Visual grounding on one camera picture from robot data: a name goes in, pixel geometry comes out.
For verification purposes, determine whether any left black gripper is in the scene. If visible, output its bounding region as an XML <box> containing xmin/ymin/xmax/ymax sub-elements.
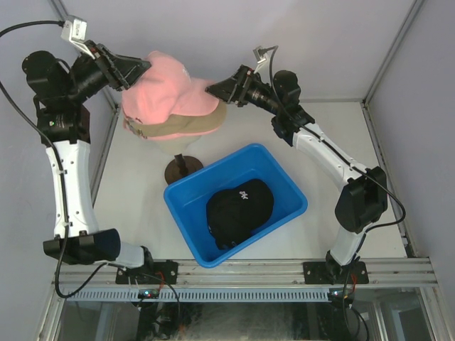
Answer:
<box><xmin>64</xmin><ymin>40</ymin><xmax>151</xmax><ymax>104</ymax></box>

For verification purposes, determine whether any right black camera cable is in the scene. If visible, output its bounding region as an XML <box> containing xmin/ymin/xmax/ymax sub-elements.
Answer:
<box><xmin>268</xmin><ymin>48</ymin><xmax>407</xmax><ymax>281</ymax></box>

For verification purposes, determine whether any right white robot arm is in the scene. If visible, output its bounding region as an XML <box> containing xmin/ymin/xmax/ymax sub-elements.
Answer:
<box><xmin>205</xmin><ymin>65</ymin><xmax>388</xmax><ymax>283</ymax></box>

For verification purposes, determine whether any dark cap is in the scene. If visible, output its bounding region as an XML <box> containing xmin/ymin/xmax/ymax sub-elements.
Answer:
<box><xmin>206</xmin><ymin>178</ymin><xmax>274</xmax><ymax>250</ymax></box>

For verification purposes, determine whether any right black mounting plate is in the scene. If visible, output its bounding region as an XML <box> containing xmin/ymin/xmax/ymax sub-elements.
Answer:
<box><xmin>303</xmin><ymin>261</ymin><xmax>370</xmax><ymax>285</ymax></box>

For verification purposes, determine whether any black mounting plate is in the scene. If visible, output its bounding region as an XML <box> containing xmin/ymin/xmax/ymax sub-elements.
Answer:
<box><xmin>115</xmin><ymin>260</ymin><xmax>178</xmax><ymax>285</ymax></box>
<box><xmin>303</xmin><ymin>261</ymin><xmax>370</xmax><ymax>285</ymax></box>

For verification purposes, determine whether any beige mannequin head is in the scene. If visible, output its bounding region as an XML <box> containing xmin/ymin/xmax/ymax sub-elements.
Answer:
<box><xmin>156</xmin><ymin>136</ymin><xmax>200</xmax><ymax>156</ymax></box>

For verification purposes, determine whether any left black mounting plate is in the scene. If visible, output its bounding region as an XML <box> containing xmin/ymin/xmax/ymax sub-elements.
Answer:
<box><xmin>115</xmin><ymin>260</ymin><xmax>178</xmax><ymax>285</ymax></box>

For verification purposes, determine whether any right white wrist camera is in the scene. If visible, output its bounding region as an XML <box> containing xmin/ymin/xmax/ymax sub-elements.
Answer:
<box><xmin>253</xmin><ymin>45</ymin><xmax>279</xmax><ymax>74</ymax></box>

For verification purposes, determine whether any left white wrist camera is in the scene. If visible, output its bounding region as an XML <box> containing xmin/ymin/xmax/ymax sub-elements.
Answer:
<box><xmin>61</xmin><ymin>16</ymin><xmax>95</xmax><ymax>59</ymax></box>

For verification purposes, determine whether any dark round wooden stand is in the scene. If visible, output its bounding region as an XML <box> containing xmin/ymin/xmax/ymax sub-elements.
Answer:
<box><xmin>164</xmin><ymin>154</ymin><xmax>203</xmax><ymax>185</ymax></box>

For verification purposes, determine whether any pink baseball cap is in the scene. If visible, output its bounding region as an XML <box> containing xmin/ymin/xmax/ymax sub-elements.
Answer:
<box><xmin>139</xmin><ymin>129</ymin><xmax>217</xmax><ymax>141</ymax></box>

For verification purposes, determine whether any beige cap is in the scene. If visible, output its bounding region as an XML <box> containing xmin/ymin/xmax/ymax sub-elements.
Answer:
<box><xmin>123</xmin><ymin>102</ymin><xmax>227</xmax><ymax>138</ymax></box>

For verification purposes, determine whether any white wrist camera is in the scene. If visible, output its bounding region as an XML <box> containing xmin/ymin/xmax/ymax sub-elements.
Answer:
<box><xmin>253</xmin><ymin>45</ymin><xmax>279</xmax><ymax>74</ymax></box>
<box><xmin>61</xmin><ymin>16</ymin><xmax>95</xmax><ymax>59</ymax></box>

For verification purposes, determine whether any aluminium mounting rail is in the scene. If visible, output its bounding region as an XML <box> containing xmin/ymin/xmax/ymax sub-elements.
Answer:
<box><xmin>51</xmin><ymin>257</ymin><xmax>438</xmax><ymax>286</ymax></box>

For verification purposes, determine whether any perforated grey cable duct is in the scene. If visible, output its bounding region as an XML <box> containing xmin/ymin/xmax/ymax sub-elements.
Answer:
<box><xmin>68</xmin><ymin>287</ymin><xmax>331</xmax><ymax>303</ymax></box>

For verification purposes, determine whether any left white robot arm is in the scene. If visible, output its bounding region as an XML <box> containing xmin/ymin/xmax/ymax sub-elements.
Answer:
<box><xmin>22</xmin><ymin>40</ymin><xmax>156</xmax><ymax>284</ymax></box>

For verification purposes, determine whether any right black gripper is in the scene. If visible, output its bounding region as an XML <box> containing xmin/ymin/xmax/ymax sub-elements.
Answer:
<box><xmin>205</xmin><ymin>65</ymin><xmax>281</xmax><ymax>117</ymax></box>

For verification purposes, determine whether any blue plastic bin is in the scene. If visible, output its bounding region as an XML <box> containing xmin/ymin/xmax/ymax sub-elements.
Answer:
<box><xmin>164</xmin><ymin>144</ymin><xmax>308</xmax><ymax>269</ymax></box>

